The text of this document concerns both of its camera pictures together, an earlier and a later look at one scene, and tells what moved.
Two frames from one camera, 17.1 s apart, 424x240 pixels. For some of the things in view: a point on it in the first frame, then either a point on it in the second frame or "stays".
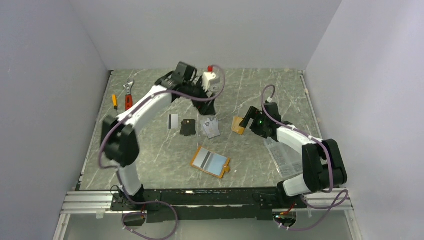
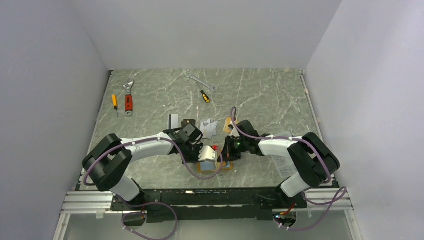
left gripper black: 205,107 → 195,160
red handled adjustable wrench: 128,97 stays
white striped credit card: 173,121 stays
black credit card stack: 188,127 stays
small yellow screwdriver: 115,101 stays
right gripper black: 254,114 → 228,154
